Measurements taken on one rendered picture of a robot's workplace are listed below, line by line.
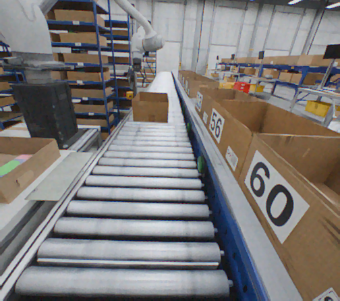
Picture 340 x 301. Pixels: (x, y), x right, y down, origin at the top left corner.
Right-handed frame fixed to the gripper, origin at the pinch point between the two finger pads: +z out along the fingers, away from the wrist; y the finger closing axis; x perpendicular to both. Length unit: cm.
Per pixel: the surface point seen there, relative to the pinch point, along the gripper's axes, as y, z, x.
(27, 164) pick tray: 25, 47, 76
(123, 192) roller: -11, 56, 77
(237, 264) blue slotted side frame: -46, 64, 98
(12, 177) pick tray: 25, 50, 82
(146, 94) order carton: -5.5, 5.0, -22.2
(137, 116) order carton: -3.4, 27.4, 11.0
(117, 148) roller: 0, 46, 47
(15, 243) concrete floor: 76, 121, 35
